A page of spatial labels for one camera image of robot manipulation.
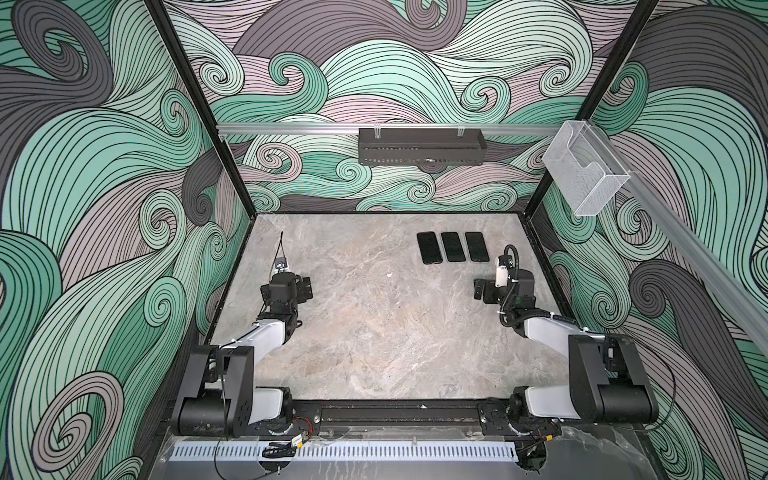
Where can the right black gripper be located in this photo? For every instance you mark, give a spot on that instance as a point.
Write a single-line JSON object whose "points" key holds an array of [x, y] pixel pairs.
{"points": [[490, 289]]}

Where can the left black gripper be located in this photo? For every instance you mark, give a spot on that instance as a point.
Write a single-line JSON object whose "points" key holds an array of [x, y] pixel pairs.
{"points": [[301, 289]]}

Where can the black smartphone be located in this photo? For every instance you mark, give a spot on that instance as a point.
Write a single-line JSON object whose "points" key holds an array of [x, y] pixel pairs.
{"points": [[476, 246], [453, 247]]}

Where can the black phone case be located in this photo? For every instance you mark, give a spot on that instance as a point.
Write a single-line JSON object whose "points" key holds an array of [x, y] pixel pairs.
{"points": [[429, 248]]}

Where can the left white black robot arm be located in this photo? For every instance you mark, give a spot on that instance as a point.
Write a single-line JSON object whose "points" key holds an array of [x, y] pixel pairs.
{"points": [[217, 396]]}

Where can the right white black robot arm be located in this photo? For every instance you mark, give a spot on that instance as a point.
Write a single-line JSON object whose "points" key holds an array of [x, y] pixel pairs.
{"points": [[607, 381]]}

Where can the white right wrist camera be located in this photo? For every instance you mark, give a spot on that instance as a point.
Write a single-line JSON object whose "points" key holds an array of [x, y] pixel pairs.
{"points": [[502, 271]]}

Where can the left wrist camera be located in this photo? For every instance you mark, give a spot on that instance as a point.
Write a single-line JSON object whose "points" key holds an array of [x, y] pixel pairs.
{"points": [[280, 265]]}

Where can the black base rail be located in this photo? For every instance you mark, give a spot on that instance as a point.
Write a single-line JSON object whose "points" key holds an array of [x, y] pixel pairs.
{"points": [[489, 417]]}

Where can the clear acrylic wall holder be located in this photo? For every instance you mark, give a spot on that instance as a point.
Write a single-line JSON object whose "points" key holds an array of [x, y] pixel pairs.
{"points": [[585, 166]]}

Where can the black wall tray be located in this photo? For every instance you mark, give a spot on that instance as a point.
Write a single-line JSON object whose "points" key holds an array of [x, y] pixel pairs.
{"points": [[406, 146]]}

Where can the right aluminium rail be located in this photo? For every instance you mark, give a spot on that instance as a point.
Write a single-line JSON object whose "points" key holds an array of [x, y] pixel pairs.
{"points": [[726, 288]]}

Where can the white slotted cable duct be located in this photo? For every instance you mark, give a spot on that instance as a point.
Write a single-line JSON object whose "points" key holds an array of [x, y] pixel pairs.
{"points": [[441, 450]]}

